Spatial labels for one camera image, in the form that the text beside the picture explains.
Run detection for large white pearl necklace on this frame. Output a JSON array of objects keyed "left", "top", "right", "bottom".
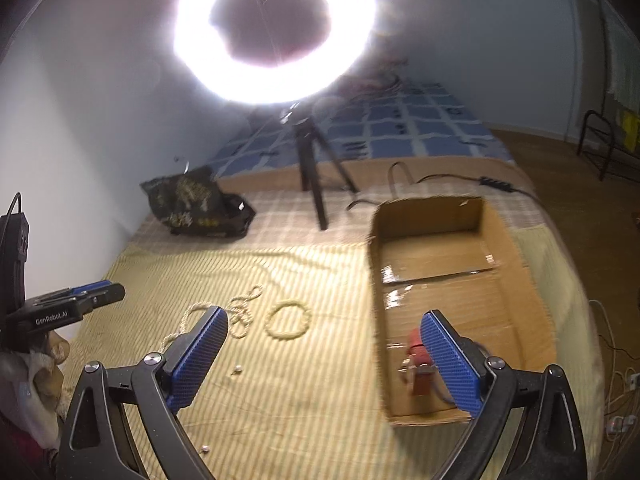
[{"left": 159, "top": 302, "right": 222, "bottom": 354}]

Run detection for thin cream bead necklace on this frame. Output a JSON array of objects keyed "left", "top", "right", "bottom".
[{"left": 226, "top": 285, "right": 265, "bottom": 339}]

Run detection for red strap wristwatch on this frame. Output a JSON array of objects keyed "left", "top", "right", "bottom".
[{"left": 398, "top": 328, "right": 445, "bottom": 399}]

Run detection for cream bead bracelet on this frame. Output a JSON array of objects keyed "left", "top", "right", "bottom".
[{"left": 263, "top": 300, "right": 313, "bottom": 342}]

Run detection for gloved operator hand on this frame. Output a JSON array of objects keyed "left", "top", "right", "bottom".
[{"left": 1, "top": 332, "right": 70, "bottom": 451}]

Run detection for black snack bag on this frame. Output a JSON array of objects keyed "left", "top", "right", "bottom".
[{"left": 140, "top": 166, "right": 256, "bottom": 240}]

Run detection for yellow striped bed sheet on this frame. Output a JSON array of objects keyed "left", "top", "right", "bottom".
[{"left": 54, "top": 224, "right": 606, "bottom": 480}]

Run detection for cardboard box tray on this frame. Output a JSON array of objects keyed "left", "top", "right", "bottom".
[{"left": 368, "top": 196, "right": 556, "bottom": 427}]

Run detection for black tripod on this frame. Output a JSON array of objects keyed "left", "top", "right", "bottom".
[{"left": 293, "top": 116, "right": 359, "bottom": 231}]

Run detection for black metal rack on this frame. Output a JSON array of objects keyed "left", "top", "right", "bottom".
[{"left": 577, "top": 110, "right": 639, "bottom": 184}]

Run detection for yellow box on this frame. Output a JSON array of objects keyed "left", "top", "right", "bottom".
[{"left": 620, "top": 110, "right": 639, "bottom": 152}]

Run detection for blue patterned bed cover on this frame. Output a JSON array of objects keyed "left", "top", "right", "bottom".
[{"left": 208, "top": 81, "right": 513, "bottom": 178}]

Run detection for hanging clothes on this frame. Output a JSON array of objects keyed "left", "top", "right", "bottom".
[{"left": 604, "top": 2, "right": 640, "bottom": 114}]

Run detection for white power strip cables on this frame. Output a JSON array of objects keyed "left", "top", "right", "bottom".
[{"left": 587, "top": 299, "right": 640, "bottom": 441}]

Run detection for black power cable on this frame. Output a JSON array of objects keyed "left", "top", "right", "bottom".
[{"left": 346, "top": 160, "right": 536, "bottom": 212}]

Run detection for white ring light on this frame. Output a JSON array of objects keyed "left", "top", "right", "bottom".
[{"left": 174, "top": 0, "right": 378, "bottom": 105}]

